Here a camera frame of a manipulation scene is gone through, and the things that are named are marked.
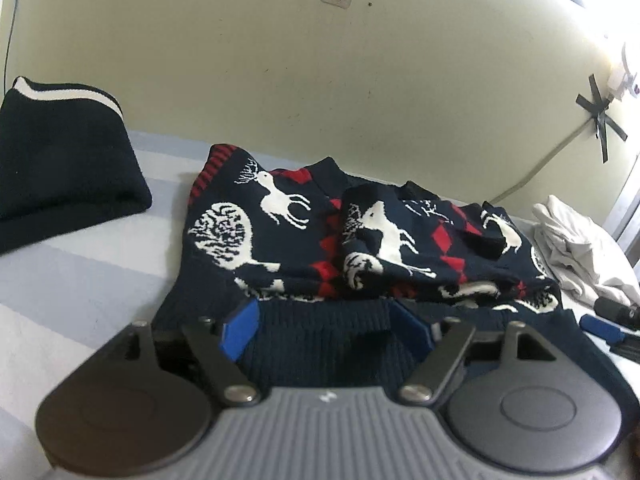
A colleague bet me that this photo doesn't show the navy red reindeer sweater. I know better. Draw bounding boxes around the navy red reindeer sweater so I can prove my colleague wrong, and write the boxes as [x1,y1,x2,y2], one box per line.
[153,144,639,430]

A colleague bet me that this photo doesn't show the striped blue bed sheet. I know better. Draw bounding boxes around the striped blue bed sheet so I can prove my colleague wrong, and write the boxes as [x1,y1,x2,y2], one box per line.
[0,129,640,480]

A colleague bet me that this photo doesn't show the white crumpled garment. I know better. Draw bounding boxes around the white crumpled garment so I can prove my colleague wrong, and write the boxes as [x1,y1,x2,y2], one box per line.
[532,195,639,308]

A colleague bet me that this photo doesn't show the folded navy white-striped sweater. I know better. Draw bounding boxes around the folded navy white-striped sweater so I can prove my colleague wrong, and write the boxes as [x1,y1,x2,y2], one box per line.
[1,76,152,252]

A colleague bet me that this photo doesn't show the aluminium window frame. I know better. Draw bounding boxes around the aluminium window frame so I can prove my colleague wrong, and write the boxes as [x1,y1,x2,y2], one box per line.
[603,158,640,252]

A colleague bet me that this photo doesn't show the black tape cross on wall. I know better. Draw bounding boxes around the black tape cross on wall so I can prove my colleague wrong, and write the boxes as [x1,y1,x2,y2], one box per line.
[575,74,628,164]

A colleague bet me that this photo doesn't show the dark hanging wires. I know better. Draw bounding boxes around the dark hanging wires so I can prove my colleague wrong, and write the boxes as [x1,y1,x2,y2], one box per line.
[2,0,22,97]

